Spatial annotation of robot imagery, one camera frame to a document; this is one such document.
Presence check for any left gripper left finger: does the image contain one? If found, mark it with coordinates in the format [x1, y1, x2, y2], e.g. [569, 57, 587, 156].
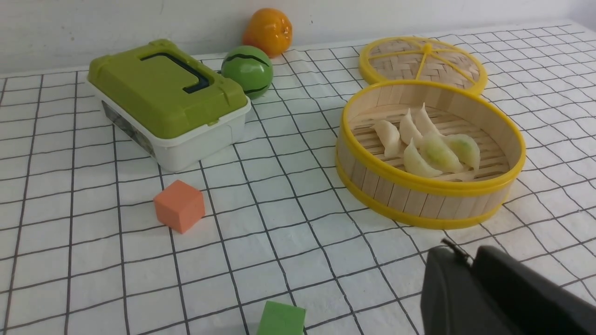
[420, 238, 522, 335]

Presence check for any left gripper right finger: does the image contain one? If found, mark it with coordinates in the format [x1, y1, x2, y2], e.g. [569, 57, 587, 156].
[471, 246, 596, 335]

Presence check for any green dumpling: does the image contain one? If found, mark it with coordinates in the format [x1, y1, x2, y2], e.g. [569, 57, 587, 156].
[443, 134, 481, 171]
[419, 132, 464, 173]
[404, 139, 443, 178]

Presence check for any white dumpling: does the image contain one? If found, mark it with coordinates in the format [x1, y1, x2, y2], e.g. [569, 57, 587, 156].
[400, 109, 423, 148]
[413, 103, 441, 136]
[371, 120, 401, 158]

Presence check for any bamboo steamer tray yellow rim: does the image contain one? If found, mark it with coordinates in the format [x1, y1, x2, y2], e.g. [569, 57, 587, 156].
[335, 80, 526, 230]

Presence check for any bamboo steamer lid yellow rim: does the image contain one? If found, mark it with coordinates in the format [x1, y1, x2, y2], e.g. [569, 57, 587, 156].
[358, 36, 488, 95]

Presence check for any green foam cube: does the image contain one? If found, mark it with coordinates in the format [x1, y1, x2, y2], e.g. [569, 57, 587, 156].
[256, 301, 306, 335]

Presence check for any orange foam cube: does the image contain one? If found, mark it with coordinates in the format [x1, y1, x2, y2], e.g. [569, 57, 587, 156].
[153, 180, 206, 234]

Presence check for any green toy ball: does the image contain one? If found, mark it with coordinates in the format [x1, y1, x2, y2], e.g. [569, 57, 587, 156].
[221, 45, 274, 100]

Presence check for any orange toy fruit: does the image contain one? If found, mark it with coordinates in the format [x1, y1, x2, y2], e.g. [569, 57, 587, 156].
[242, 8, 293, 59]

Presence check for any green lid white box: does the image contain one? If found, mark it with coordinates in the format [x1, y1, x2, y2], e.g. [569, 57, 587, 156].
[87, 40, 251, 172]

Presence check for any white black-grid tablecloth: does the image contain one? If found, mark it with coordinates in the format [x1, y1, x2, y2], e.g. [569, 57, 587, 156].
[0, 23, 596, 335]

